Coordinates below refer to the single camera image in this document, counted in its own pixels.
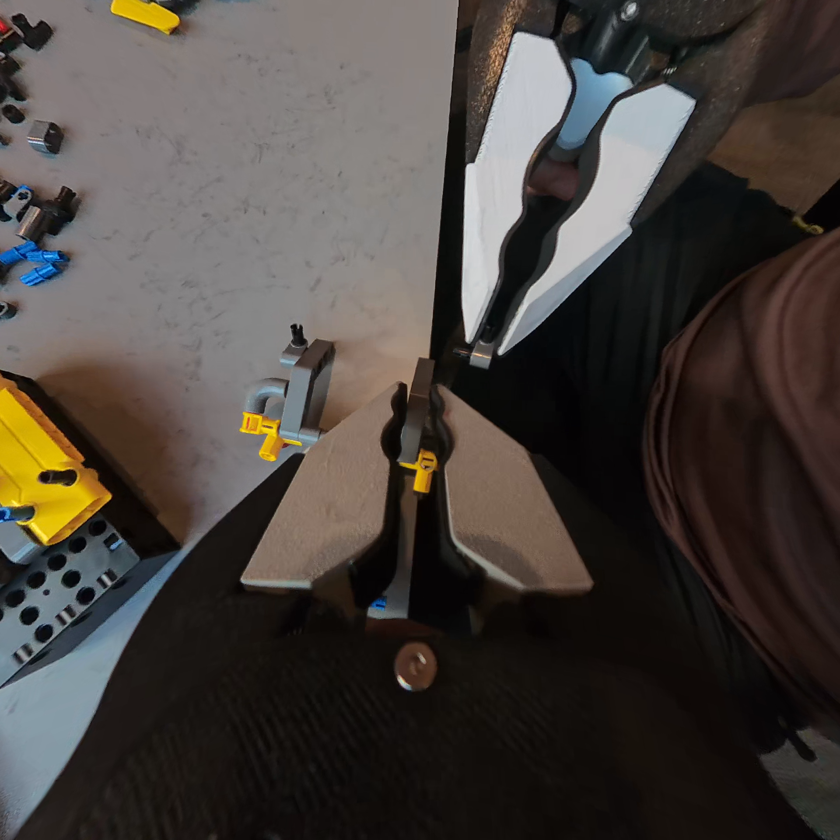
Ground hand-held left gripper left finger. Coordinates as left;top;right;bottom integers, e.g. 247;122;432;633
239;382;408;614

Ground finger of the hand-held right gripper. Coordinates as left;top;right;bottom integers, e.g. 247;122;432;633
462;31;577;345
497;82;697;358

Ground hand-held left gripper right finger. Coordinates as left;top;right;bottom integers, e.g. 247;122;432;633
430;384;595;622

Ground yellow curved panel assembly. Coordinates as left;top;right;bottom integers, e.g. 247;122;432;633
238;322;441;621

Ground person's right forearm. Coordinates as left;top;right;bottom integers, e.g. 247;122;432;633
742;0;840;106

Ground grey desk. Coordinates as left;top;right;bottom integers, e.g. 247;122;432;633
0;0;460;834

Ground person's right hand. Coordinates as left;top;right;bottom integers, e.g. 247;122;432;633
525;154;581;201

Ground person's black trousers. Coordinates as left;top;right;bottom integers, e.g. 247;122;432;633
430;157;840;788

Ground black block with yellow beams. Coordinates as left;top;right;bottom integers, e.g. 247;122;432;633
0;371;185;686

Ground yellow curved panel piece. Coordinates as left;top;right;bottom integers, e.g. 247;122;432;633
110;0;181;35

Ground pile of small building pieces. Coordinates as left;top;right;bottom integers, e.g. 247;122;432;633
0;13;83;322

